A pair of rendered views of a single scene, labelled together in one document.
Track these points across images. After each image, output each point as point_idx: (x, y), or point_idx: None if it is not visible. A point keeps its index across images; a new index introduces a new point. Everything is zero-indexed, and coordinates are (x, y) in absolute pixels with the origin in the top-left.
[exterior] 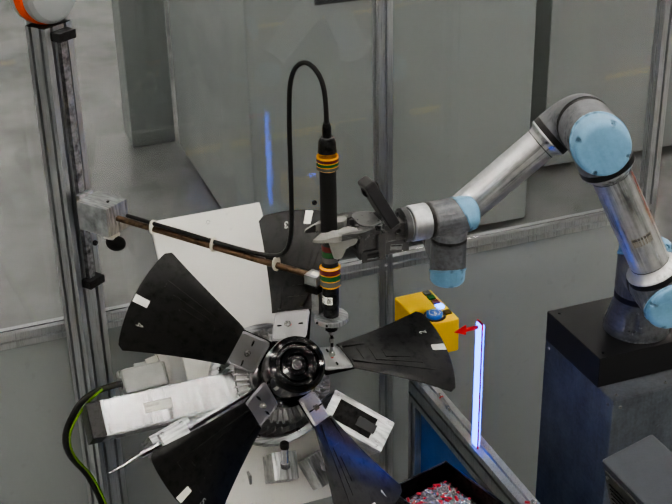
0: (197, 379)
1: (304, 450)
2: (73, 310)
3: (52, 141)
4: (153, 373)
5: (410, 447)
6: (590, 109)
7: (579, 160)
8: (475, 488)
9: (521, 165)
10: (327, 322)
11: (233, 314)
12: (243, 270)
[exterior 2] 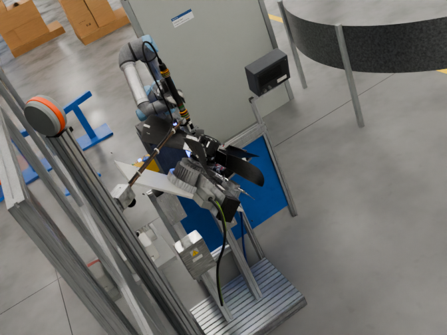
0: (206, 179)
1: None
2: (142, 252)
3: (97, 181)
4: (205, 189)
5: (164, 219)
6: (138, 39)
7: (155, 48)
8: None
9: (138, 74)
10: (196, 126)
11: (164, 181)
12: (145, 173)
